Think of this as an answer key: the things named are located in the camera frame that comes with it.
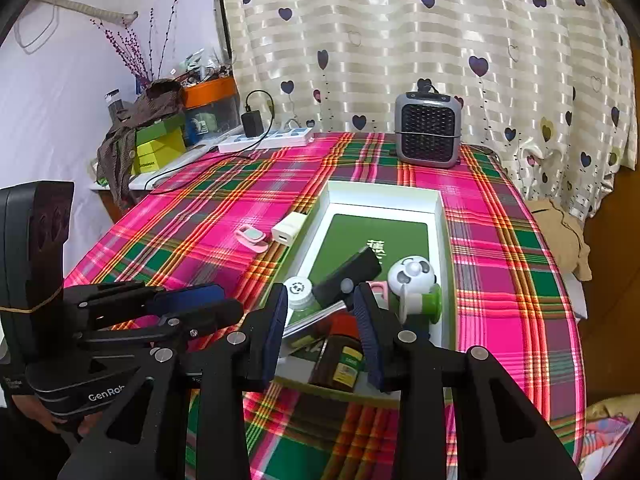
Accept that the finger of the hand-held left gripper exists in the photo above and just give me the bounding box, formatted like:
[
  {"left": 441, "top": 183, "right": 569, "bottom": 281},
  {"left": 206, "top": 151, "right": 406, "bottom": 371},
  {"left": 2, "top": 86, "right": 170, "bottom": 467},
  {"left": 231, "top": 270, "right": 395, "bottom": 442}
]
[
  {"left": 80, "top": 299, "right": 246, "bottom": 361},
  {"left": 62, "top": 281, "right": 226, "bottom": 331}
]

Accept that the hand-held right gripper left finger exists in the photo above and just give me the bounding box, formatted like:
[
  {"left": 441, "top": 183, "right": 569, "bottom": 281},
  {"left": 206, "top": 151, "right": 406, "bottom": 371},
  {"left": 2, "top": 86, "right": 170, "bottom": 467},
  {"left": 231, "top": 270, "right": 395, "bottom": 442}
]
[{"left": 57, "top": 282, "right": 290, "bottom": 480}]

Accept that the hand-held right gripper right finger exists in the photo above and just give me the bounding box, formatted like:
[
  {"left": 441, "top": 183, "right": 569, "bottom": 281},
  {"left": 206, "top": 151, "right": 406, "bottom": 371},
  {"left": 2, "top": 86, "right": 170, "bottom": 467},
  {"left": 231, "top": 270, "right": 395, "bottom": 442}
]
[{"left": 352, "top": 282, "right": 583, "bottom": 480}]

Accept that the brown glass bottle red cap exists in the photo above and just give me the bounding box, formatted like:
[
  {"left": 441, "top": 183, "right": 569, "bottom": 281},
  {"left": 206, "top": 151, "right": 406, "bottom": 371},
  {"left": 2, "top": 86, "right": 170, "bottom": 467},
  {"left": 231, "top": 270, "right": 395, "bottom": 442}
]
[{"left": 307, "top": 312, "right": 366, "bottom": 392}]

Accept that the green round knob gadget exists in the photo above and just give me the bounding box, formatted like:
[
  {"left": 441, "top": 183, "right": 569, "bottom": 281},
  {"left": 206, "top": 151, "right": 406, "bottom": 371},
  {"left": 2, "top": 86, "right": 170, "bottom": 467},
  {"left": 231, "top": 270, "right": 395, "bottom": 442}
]
[{"left": 400, "top": 282, "right": 443, "bottom": 326}]

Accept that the black clip device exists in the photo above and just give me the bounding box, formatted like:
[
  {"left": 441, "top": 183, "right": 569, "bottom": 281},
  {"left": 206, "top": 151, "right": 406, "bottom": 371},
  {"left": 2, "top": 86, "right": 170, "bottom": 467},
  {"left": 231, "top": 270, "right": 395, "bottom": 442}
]
[{"left": 314, "top": 246, "right": 383, "bottom": 306}]

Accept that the white panda-shaped gadget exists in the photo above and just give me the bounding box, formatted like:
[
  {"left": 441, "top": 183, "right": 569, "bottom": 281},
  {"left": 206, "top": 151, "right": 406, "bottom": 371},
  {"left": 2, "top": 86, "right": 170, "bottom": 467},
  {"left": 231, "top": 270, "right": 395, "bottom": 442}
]
[{"left": 387, "top": 256, "right": 437, "bottom": 301}]

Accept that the green cardboard box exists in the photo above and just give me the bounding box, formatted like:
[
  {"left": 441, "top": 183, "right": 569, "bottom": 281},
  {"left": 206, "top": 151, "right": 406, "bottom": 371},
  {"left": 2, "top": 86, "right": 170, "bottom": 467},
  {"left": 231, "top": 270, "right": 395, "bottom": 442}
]
[{"left": 274, "top": 180, "right": 458, "bottom": 401}]

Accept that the person's left hand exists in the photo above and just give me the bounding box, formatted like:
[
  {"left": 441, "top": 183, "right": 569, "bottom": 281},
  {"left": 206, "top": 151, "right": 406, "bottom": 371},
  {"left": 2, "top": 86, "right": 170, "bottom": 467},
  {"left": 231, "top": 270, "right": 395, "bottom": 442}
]
[{"left": 7, "top": 394, "right": 101, "bottom": 438}]

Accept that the white USB charger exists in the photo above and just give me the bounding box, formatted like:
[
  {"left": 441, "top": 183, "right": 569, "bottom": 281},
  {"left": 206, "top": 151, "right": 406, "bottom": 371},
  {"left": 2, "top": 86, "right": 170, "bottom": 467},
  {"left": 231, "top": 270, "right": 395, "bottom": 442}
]
[{"left": 271, "top": 212, "right": 307, "bottom": 248}]

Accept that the white side table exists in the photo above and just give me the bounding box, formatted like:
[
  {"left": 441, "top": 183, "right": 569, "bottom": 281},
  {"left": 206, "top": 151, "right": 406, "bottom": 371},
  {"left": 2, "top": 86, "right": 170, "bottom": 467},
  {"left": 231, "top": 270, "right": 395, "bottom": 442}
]
[{"left": 90, "top": 145, "right": 221, "bottom": 193}]

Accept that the brown patterned cloth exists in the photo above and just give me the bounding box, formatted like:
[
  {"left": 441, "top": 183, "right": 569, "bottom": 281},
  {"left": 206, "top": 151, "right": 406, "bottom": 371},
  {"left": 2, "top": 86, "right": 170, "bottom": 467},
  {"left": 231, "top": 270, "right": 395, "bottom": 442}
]
[{"left": 96, "top": 80, "right": 185, "bottom": 211}]

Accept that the yellow-green cardboard box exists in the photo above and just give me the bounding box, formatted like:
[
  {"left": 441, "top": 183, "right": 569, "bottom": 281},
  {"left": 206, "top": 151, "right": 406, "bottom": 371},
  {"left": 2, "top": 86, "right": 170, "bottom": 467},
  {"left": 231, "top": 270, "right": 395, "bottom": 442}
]
[{"left": 132, "top": 132, "right": 188, "bottom": 176}]

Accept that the pink green plaid tablecloth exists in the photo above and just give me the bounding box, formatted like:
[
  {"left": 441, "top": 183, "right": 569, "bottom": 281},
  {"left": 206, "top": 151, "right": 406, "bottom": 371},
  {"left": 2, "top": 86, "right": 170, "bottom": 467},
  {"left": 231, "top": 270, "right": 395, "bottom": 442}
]
[{"left": 62, "top": 130, "right": 586, "bottom": 480}]

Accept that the dark green closed box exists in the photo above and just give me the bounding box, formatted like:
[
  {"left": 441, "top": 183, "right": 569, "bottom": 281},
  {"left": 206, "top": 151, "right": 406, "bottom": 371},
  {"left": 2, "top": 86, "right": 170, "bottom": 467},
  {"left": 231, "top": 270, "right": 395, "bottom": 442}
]
[{"left": 136, "top": 115, "right": 186, "bottom": 146}]

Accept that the white power strip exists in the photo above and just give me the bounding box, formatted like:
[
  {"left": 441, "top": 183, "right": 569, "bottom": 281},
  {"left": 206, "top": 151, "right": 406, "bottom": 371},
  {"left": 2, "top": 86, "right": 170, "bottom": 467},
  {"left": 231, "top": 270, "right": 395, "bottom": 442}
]
[{"left": 218, "top": 127, "right": 315, "bottom": 155}]

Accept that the clear bin orange lid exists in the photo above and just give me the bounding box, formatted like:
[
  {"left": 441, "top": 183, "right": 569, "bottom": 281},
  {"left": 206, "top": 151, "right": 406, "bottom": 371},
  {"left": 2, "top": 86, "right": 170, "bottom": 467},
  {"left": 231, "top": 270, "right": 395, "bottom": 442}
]
[{"left": 181, "top": 76, "right": 241, "bottom": 148}]

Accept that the grey mini desk heater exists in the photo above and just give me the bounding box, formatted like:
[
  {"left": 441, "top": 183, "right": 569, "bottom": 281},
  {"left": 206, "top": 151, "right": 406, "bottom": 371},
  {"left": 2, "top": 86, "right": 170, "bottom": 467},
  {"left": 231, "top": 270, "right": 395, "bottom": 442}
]
[{"left": 394, "top": 91, "right": 462, "bottom": 169}]

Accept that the beige cloth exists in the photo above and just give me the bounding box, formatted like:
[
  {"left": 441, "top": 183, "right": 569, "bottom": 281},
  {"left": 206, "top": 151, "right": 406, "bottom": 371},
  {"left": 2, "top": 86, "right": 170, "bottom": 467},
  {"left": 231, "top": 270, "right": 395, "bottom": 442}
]
[{"left": 530, "top": 197, "right": 593, "bottom": 281}]

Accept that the clutter pile atop bin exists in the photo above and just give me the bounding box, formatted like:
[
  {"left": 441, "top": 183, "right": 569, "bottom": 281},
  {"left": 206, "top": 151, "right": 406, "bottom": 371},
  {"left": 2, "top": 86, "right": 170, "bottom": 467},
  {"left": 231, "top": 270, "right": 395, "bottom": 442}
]
[{"left": 175, "top": 49, "right": 233, "bottom": 83}]

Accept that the purple branch decoration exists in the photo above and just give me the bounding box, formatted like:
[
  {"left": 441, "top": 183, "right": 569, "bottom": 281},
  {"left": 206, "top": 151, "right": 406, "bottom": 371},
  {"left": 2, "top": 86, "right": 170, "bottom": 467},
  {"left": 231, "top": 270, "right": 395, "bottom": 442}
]
[{"left": 90, "top": 0, "right": 181, "bottom": 86}]

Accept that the wooden wardrobe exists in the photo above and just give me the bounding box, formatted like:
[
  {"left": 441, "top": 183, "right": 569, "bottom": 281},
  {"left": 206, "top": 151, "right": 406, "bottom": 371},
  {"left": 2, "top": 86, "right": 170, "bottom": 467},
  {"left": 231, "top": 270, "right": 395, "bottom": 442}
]
[{"left": 580, "top": 160, "right": 640, "bottom": 411}]

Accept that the printed blanket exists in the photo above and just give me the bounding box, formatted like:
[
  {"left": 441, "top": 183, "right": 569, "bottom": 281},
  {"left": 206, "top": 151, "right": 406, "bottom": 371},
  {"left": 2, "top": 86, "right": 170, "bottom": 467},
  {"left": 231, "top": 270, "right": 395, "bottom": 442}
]
[{"left": 582, "top": 400, "right": 640, "bottom": 463}]

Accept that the heart print curtain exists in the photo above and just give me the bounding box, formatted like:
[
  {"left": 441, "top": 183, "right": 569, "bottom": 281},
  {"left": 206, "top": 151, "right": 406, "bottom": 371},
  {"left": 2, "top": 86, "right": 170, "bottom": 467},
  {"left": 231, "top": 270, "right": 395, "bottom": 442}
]
[{"left": 215, "top": 0, "right": 636, "bottom": 221}]

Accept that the black cable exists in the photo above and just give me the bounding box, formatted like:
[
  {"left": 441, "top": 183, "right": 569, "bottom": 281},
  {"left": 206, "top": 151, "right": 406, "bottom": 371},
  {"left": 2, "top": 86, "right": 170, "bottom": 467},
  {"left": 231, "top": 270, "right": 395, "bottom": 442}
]
[{"left": 145, "top": 90, "right": 277, "bottom": 192}]

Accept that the white wire hanger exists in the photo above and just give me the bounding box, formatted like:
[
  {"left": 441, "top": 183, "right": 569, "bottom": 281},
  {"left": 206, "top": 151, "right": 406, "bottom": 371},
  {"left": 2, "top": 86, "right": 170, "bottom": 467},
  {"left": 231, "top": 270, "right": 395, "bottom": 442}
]
[{"left": 15, "top": 0, "right": 62, "bottom": 54}]

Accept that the wall-mounted rod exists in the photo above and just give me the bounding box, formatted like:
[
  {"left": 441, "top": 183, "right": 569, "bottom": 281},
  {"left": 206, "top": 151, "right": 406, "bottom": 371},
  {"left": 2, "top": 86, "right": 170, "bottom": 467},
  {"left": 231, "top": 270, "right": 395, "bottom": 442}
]
[{"left": 35, "top": 0, "right": 139, "bottom": 26}]

